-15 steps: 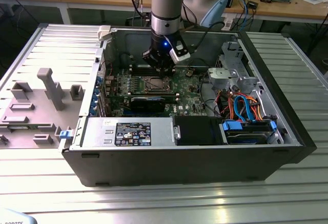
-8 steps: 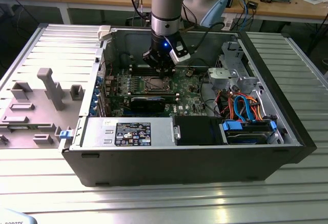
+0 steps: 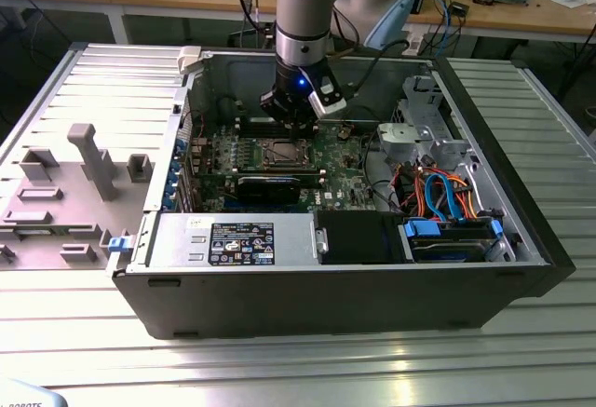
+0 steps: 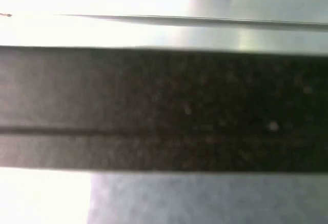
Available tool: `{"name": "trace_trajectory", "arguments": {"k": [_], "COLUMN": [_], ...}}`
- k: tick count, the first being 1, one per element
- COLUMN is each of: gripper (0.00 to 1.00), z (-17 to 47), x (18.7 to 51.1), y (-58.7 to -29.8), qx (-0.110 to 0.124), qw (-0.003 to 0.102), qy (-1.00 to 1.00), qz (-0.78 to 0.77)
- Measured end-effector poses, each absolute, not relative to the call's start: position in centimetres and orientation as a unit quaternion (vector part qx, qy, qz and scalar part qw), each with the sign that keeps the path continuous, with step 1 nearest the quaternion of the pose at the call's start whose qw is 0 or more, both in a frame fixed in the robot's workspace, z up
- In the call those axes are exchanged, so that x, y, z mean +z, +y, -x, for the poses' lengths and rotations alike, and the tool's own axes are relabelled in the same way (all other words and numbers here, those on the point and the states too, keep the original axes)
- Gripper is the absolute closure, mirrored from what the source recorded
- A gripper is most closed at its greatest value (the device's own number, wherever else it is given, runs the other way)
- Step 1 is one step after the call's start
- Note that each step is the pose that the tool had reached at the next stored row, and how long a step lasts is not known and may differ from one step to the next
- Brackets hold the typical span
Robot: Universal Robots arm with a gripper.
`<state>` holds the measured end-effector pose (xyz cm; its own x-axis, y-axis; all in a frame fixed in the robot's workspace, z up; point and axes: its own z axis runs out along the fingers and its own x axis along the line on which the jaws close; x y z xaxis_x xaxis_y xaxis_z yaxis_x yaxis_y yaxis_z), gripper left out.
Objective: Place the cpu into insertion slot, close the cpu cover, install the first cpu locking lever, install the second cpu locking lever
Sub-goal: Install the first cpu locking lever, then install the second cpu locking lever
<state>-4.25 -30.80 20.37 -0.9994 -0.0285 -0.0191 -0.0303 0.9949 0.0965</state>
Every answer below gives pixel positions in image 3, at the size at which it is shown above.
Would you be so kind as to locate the silver Intel CPU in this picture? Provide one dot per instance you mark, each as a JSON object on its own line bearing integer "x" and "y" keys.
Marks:
{"x": 286, "y": 153}

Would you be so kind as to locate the CPU socket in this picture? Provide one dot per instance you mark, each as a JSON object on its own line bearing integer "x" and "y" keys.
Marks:
{"x": 285, "y": 167}

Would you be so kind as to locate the green Dell motherboard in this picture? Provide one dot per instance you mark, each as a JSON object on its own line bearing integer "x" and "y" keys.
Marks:
{"x": 335, "y": 165}

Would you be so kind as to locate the black plastic bay cover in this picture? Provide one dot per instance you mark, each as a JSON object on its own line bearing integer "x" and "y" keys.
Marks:
{"x": 358, "y": 239}

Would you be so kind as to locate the hard disk in blue carrier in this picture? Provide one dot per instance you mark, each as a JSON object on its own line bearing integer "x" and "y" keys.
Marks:
{"x": 447, "y": 251}

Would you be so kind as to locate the small black adapter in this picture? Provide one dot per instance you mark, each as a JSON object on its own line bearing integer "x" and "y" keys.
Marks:
{"x": 458, "y": 9}

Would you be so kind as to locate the blue plastic latch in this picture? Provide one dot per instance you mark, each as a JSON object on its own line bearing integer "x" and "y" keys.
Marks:
{"x": 120, "y": 245}

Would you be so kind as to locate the black Nvidia graphics card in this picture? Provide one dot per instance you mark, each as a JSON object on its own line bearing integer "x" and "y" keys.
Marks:
{"x": 267, "y": 190}

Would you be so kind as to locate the black open PC case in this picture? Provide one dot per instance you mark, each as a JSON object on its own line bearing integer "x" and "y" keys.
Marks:
{"x": 326, "y": 300}

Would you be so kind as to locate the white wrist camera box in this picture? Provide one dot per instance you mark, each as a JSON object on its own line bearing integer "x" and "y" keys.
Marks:
{"x": 328, "y": 99}

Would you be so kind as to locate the grey power supply unit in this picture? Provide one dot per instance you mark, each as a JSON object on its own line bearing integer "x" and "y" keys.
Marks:
{"x": 177, "y": 239}

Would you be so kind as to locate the grey metal drive cage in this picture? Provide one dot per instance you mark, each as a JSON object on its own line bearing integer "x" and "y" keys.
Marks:
{"x": 419, "y": 137}

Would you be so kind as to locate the grey parts rack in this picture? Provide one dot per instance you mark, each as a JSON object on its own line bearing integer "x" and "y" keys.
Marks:
{"x": 93, "y": 169}

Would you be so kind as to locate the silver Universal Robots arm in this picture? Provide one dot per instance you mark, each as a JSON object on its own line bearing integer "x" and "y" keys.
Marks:
{"x": 302, "y": 16}

